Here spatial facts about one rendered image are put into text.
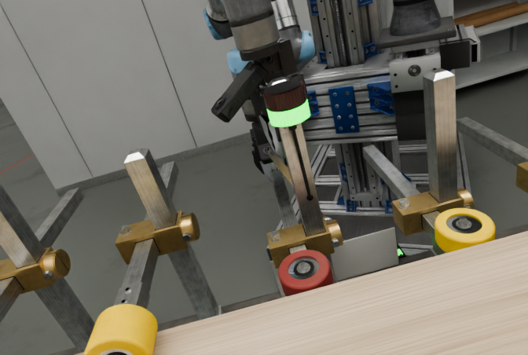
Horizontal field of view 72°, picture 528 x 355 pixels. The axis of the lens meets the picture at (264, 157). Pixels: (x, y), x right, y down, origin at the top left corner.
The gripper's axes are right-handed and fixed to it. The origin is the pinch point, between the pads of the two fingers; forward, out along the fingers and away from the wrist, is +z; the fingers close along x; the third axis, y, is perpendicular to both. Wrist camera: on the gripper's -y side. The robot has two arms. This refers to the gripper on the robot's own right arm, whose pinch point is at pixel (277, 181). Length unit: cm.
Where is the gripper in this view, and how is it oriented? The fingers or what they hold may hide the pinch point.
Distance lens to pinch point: 96.2
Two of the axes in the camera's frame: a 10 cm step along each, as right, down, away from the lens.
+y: -1.1, -4.4, 8.9
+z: 2.5, 8.6, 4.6
